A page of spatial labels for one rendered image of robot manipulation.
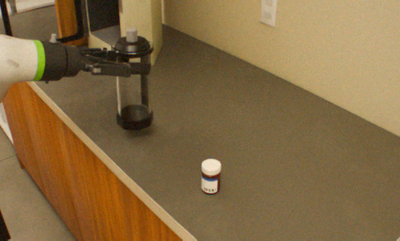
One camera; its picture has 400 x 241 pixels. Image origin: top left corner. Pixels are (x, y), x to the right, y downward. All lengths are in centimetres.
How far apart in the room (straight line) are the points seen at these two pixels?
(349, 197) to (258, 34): 77
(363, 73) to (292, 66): 29
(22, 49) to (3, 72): 7
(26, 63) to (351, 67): 94
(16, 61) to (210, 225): 53
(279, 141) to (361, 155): 23
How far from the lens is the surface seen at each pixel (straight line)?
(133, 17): 150
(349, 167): 116
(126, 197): 123
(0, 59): 92
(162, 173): 108
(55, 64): 97
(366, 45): 134
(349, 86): 141
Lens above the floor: 162
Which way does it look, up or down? 32 degrees down
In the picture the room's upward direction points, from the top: straight up
